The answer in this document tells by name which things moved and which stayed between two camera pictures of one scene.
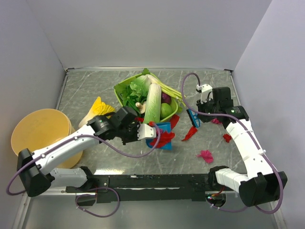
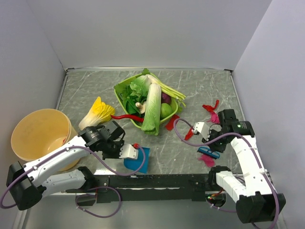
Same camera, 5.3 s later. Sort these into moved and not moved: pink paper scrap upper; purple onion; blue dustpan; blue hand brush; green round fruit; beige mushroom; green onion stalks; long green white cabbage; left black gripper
Moved: left black gripper; blue hand brush; blue dustpan
Not moved: beige mushroom; purple onion; long green white cabbage; pink paper scrap upper; green round fruit; green onion stalks
